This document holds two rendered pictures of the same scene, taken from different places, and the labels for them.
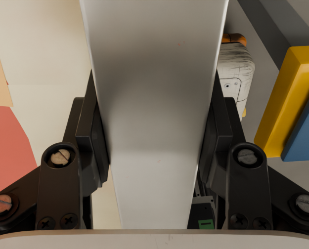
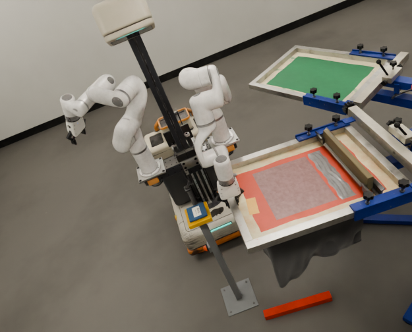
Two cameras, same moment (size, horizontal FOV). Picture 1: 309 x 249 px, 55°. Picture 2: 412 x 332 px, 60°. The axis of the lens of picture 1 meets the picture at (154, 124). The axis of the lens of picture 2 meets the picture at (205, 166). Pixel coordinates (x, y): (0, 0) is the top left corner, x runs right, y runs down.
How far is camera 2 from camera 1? 162 cm
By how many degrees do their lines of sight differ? 4
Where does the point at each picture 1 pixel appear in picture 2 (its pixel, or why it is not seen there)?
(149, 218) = not seen: hidden behind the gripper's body
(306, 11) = (162, 278)
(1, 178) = (246, 188)
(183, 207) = not seen: hidden behind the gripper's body
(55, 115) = (241, 199)
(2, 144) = (246, 194)
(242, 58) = (190, 241)
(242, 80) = (186, 230)
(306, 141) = (202, 207)
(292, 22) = (206, 232)
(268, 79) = (163, 241)
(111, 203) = not seen: hidden behind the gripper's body
